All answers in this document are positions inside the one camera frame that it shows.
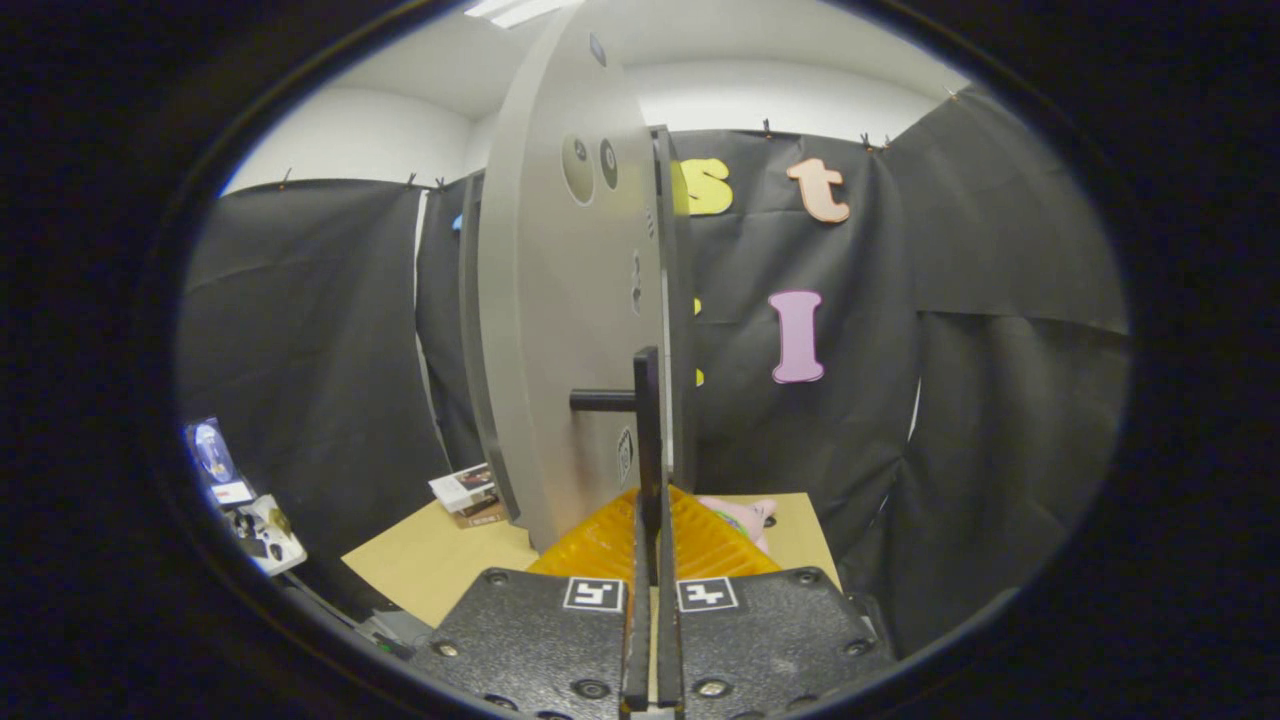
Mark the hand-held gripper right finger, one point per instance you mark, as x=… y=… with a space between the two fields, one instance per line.
x=670 y=650

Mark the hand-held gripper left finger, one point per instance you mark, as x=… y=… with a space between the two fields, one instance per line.
x=636 y=650

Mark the grey shoe cabinet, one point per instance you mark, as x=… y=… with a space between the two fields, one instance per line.
x=682 y=300

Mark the pink green plush toy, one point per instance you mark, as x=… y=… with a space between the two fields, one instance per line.
x=745 y=515

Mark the brown book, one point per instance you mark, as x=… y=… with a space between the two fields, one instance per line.
x=482 y=515

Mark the white printed box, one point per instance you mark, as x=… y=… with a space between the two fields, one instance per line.
x=462 y=486

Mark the white tray with small items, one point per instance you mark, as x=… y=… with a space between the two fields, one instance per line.
x=268 y=535

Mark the black backdrop cloth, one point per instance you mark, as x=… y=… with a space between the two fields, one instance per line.
x=1000 y=400

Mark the blue printed package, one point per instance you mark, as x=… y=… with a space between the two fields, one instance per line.
x=212 y=458

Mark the long ceiling light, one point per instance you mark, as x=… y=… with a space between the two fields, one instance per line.
x=515 y=9

